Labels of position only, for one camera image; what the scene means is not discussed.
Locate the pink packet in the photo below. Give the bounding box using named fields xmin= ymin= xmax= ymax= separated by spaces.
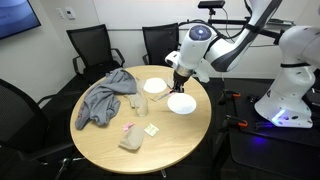
xmin=122 ymin=122 xmax=134 ymax=131

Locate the white thermostat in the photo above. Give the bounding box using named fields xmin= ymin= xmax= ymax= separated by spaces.
xmin=65 ymin=7 xmax=76 ymax=20

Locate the wall monitor screen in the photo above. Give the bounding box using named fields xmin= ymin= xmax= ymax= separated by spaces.
xmin=0 ymin=0 xmax=41 ymax=39

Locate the yellow-green packet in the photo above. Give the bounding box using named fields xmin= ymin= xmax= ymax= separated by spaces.
xmin=144 ymin=124 xmax=159 ymax=136

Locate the white light switch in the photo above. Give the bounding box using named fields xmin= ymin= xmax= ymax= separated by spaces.
xmin=55 ymin=8 xmax=65 ymax=19

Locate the orange black clamp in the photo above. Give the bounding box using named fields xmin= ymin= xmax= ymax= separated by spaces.
xmin=218 ymin=89 xmax=241 ymax=105
xmin=222 ymin=115 xmax=248 ymax=129

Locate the black cable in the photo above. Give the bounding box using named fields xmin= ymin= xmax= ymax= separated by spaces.
xmin=178 ymin=6 xmax=248 ymax=41

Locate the clear glass cup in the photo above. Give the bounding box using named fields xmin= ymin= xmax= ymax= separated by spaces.
xmin=136 ymin=98 xmax=148 ymax=117

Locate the black office chair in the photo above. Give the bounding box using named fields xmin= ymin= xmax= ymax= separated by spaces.
xmin=0 ymin=79 xmax=82 ymax=180
xmin=142 ymin=23 xmax=179 ymax=66
xmin=67 ymin=24 xmax=125 ymax=84

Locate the black camera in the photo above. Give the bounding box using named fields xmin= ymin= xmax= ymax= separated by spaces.
xmin=198 ymin=0 xmax=225 ymax=9

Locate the black base mat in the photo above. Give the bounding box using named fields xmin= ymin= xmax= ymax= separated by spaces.
xmin=225 ymin=79 xmax=320 ymax=180

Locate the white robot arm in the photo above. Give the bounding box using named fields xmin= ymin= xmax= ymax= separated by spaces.
xmin=165 ymin=0 xmax=320 ymax=128

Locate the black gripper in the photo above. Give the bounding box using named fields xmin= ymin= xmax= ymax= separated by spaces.
xmin=172 ymin=70 xmax=190 ymax=93

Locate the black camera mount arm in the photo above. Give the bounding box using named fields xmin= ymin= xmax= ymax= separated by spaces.
xmin=208 ymin=17 xmax=295 ymax=45

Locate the white round plate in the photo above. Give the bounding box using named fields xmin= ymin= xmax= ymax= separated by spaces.
xmin=143 ymin=78 xmax=167 ymax=93
xmin=167 ymin=93 xmax=197 ymax=115

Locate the grey sweatshirt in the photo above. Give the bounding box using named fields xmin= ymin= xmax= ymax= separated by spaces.
xmin=75 ymin=68 xmax=137 ymax=130

